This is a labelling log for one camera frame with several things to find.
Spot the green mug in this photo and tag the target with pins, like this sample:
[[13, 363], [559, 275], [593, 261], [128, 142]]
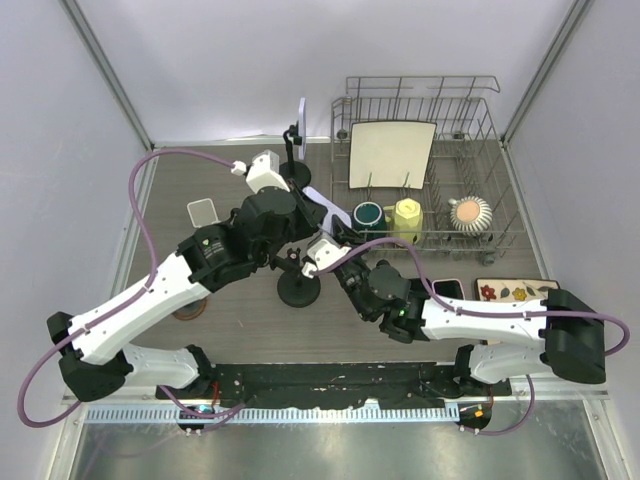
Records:
[[369, 220]]

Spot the metal dish rack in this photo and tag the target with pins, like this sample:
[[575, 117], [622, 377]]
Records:
[[466, 158]]

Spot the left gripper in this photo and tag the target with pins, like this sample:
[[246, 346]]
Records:
[[313, 210]]

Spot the white cable duct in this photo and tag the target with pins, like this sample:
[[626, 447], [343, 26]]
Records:
[[369, 413]]

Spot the upright lavender phone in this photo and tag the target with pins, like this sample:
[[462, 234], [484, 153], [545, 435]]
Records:
[[302, 129]]

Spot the lavender case phone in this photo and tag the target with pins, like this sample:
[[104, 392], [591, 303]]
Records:
[[333, 211]]

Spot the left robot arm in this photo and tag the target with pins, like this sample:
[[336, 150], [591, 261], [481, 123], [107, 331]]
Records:
[[99, 356]]

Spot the wooden round phone stand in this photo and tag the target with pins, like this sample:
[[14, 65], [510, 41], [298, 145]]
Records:
[[190, 311]]

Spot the yellow mug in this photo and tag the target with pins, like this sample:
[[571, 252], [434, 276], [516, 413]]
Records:
[[405, 220]]

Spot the white phone stand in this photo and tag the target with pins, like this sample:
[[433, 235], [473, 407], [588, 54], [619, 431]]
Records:
[[202, 213]]

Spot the black gooseneck phone stand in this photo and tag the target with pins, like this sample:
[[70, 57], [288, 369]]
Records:
[[295, 170]]

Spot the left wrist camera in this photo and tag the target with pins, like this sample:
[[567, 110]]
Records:
[[263, 172]]

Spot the black round phone stand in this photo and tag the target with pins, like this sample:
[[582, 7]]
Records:
[[293, 288]]

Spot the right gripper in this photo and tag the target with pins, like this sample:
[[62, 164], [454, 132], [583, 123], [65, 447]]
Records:
[[344, 234]]

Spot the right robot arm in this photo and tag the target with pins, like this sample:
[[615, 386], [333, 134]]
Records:
[[558, 334]]

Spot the white square plate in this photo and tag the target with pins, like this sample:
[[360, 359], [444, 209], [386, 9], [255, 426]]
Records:
[[390, 154]]

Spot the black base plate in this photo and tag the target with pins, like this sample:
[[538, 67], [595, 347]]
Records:
[[334, 386]]

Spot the pink case phone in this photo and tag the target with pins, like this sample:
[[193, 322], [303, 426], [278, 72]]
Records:
[[449, 288]]

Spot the floral square plate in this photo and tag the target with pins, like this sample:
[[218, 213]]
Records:
[[512, 290]]

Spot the white ribbed cup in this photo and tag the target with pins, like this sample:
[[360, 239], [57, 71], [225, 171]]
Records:
[[471, 215]]

